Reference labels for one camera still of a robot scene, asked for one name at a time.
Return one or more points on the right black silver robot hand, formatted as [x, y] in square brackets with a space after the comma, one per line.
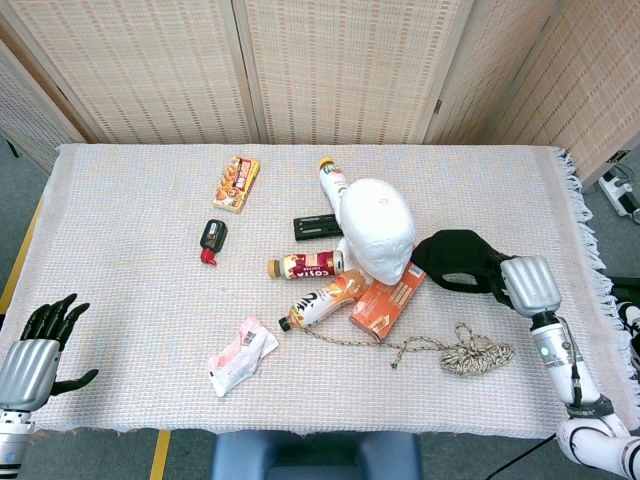
[530, 285]

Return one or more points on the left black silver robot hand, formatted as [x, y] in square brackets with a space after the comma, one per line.
[27, 367]

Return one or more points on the black baseball cap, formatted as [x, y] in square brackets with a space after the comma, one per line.
[450, 255]

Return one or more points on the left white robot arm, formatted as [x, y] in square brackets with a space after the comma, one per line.
[12, 440]

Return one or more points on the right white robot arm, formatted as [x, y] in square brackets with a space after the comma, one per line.
[565, 365]

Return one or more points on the white foam mannequin head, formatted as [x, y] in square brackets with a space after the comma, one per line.
[377, 220]

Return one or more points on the black white shoe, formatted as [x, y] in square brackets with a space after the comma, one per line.
[631, 320]

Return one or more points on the woven fringed tablecloth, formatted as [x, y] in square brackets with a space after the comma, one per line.
[125, 300]

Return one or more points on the white power strip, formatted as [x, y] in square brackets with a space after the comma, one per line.
[620, 192]

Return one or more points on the orange carton box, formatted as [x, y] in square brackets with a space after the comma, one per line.
[380, 310]

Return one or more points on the orange juice bottle black cap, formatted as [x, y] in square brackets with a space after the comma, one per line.
[325, 300]

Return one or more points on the woven folding screen panel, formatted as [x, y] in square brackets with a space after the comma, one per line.
[150, 70]
[590, 85]
[480, 75]
[30, 115]
[345, 70]

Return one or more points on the pink white plastic packet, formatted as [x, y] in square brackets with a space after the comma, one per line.
[240, 357]

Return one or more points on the Costa coffee bottle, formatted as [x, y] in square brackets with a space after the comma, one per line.
[310, 263]

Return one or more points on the black rectangular device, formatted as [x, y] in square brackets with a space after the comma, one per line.
[315, 228]

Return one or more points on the white drink bottle yellow cap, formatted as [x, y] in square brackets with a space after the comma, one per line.
[332, 182]

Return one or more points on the black sauce bottle red cap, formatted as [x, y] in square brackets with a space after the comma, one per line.
[213, 235]

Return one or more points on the yellow snack box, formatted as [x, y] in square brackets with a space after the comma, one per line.
[236, 184]

